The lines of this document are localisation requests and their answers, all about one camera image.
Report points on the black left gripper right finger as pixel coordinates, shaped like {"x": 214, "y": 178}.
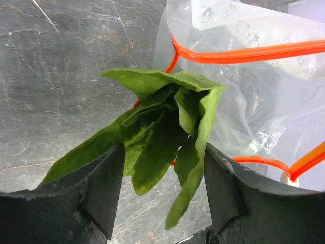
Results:
{"x": 247, "y": 207}

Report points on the clear zip top bag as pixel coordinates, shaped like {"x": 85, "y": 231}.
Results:
{"x": 273, "y": 109}

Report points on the green lettuce leaves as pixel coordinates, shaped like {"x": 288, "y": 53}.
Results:
{"x": 171, "y": 125}

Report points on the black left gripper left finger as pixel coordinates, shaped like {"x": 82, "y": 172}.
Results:
{"x": 79, "y": 207}

